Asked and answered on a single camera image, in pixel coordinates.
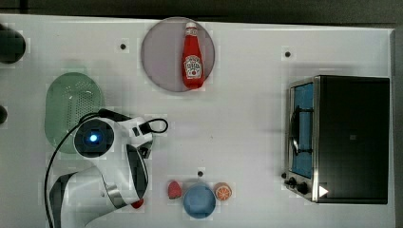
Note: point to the black toaster oven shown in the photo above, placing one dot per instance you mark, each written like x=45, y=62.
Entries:
x=338, y=139

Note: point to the black cylindrical cup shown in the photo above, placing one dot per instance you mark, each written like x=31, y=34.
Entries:
x=3, y=114
x=12, y=45

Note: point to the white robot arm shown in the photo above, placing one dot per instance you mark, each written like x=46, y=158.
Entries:
x=117, y=177

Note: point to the red ketchup bottle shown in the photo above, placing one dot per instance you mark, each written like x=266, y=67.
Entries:
x=192, y=64

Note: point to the grey round plate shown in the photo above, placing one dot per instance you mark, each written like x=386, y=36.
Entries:
x=161, y=52

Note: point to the orange half slice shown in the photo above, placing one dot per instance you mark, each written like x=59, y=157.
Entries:
x=222, y=191

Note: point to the red strawberry toy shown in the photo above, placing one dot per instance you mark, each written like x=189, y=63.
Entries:
x=174, y=190

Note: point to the blue bowl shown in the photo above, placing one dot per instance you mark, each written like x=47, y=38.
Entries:
x=199, y=201

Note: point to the small red fruit toy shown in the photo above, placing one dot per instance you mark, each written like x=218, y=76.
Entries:
x=138, y=204

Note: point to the green perforated colander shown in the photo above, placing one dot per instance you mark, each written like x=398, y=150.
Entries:
x=70, y=97

